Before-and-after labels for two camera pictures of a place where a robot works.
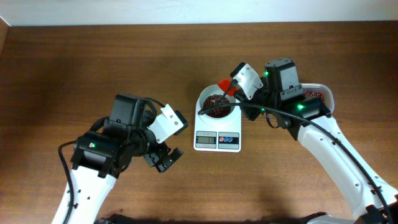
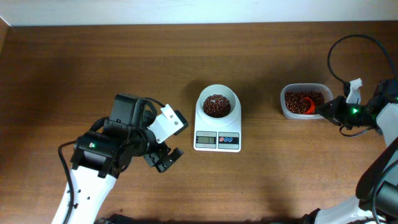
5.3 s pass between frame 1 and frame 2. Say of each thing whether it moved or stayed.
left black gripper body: stayed
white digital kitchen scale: stayed
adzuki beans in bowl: stayed
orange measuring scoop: moved
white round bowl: stayed
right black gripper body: moved
